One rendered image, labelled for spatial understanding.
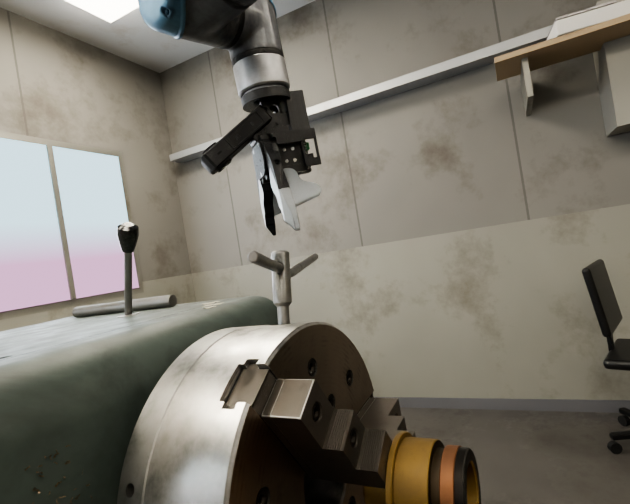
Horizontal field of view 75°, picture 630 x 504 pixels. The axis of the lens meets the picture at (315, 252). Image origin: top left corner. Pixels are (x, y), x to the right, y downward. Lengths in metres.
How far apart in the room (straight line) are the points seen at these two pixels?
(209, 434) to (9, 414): 0.16
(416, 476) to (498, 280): 2.79
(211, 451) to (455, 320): 2.94
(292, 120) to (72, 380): 0.41
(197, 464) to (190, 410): 0.05
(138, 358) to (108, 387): 0.05
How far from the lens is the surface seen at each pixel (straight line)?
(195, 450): 0.38
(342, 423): 0.39
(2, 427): 0.43
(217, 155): 0.58
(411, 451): 0.42
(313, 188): 0.55
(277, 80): 0.61
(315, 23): 3.84
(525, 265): 3.14
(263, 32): 0.63
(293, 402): 0.37
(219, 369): 0.41
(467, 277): 3.17
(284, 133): 0.59
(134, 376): 0.48
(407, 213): 3.23
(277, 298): 0.48
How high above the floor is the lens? 1.31
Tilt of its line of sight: level
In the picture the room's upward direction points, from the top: 9 degrees counter-clockwise
